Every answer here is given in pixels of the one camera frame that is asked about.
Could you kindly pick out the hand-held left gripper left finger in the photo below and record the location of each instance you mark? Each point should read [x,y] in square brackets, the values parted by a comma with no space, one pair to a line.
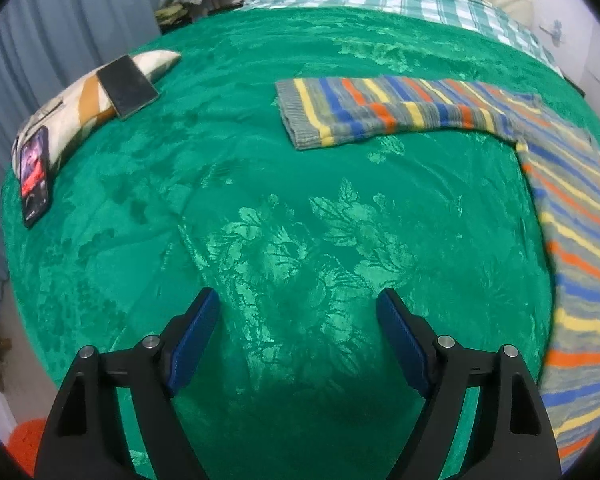
[192,345]

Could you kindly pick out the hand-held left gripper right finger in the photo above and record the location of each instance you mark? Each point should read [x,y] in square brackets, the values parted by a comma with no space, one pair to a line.
[405,345]

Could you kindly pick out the striped knit sweater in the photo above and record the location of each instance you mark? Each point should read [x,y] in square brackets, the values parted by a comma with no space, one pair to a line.
[580,260]

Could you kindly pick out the green floral blanket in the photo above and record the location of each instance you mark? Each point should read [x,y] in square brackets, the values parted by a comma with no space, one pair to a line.
[230,170]

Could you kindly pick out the orange rug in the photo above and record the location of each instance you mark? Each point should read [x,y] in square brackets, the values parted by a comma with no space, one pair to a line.
[27,447]

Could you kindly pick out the phone with red screen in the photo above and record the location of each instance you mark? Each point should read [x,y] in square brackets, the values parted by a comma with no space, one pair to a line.
[35,175]

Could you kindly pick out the patterned cream cushion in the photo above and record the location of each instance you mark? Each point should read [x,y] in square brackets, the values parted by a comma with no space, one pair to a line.
[70,110]

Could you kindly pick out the blue wall sticker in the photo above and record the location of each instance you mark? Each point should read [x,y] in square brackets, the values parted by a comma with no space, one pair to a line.
[555,32]

